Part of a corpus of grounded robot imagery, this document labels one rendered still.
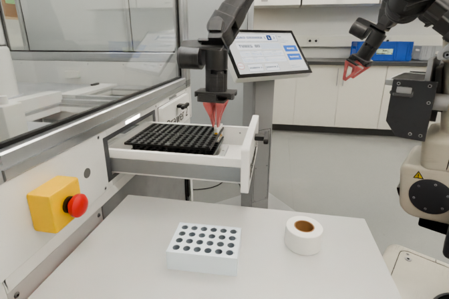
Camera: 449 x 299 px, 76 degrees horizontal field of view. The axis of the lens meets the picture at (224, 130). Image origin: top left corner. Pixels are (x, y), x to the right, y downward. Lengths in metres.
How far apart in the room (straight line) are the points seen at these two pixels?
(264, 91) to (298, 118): 2.07
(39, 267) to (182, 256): 0.26
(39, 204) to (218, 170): 0.34
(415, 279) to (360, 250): 0.78
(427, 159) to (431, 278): 0.61
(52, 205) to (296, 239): 0.42
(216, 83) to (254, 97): 0.96
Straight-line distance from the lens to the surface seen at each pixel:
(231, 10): 0.77
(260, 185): 1.91
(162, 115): 0.98
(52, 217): 0.56
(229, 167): 0.65
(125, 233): 0.67
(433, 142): 0.95
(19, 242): 0.59
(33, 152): 0.57
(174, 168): 0.68
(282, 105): 3.70
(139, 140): 0.77
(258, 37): 1.72
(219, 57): 0.72
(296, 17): 4.31
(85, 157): 0.67
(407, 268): 1.45
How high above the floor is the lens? 1.15
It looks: 18 degrees down
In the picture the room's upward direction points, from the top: straight up
